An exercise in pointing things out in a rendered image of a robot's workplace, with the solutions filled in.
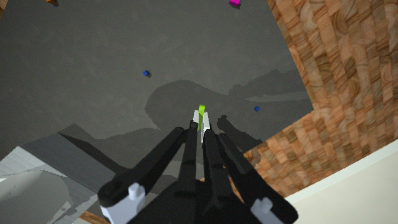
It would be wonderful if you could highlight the small magenta block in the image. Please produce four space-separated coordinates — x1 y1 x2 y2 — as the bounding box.
229 0 240 6

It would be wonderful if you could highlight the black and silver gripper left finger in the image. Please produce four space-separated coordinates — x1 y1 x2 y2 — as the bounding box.
97 110 199 224

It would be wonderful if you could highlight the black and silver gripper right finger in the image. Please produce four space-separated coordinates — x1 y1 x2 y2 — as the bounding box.
201 112 299 224

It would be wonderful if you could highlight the lime green rod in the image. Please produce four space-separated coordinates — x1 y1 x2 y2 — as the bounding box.
198 105 205 130

